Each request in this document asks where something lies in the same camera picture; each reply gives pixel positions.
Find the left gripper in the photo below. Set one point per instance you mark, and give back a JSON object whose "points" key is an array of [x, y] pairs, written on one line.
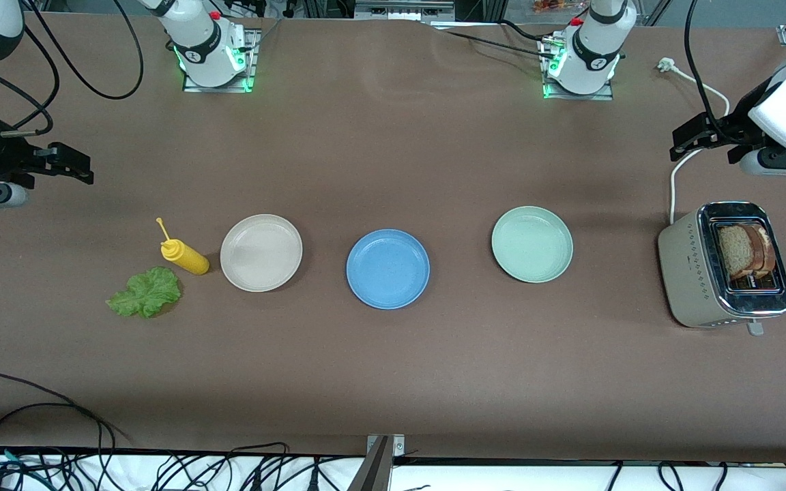
{"points": [[728, 127]]}

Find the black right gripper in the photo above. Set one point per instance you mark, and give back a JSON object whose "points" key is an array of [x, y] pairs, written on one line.
{"points": [[5, 151]]}

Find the brown bread slice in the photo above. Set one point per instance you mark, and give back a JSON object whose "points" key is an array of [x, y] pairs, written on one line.
{"points": [[765, 249], [733, 251]]}

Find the green lettuce leaf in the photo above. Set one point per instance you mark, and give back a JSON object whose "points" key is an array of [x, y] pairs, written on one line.
{"points": [[147, 293]]}

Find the yellow mustard squeeze bottle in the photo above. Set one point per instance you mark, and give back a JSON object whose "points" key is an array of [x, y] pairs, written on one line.
{"points": [[188, 259]]}

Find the green round plate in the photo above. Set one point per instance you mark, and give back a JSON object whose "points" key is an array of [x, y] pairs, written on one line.
{"points": [[532, 244]]}

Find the beige round plate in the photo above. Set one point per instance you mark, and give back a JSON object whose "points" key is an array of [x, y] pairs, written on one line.
{"points": [[260, 253]]}

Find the blue round plate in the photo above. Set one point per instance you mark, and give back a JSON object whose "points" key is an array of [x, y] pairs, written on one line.
{"points": [[387, 269]]}

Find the beige chrome toaster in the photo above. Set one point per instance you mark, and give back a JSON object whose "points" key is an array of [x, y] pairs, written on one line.
{"points": [[683, 273]]}

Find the orange snack packet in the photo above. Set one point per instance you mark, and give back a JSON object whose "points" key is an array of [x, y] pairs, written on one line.
{"points": [[550, 5]]}

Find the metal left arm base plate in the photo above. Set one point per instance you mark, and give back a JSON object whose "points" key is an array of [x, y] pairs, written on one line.
{"points": [[570, 97]]}

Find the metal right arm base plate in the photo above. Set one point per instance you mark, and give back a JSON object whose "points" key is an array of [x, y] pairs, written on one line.
{"points": [[252, 51]]}

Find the aluminium frame bar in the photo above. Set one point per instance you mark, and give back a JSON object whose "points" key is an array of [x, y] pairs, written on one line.
{"points": [[400, 10]]}

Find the metal table edge bracket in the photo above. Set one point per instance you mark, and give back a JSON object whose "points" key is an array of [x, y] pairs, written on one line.
{"points": [[396, 444]]}

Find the dark aluminium profile post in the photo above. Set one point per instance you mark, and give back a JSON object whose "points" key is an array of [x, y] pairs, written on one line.
{"points": [[372, 470]]}

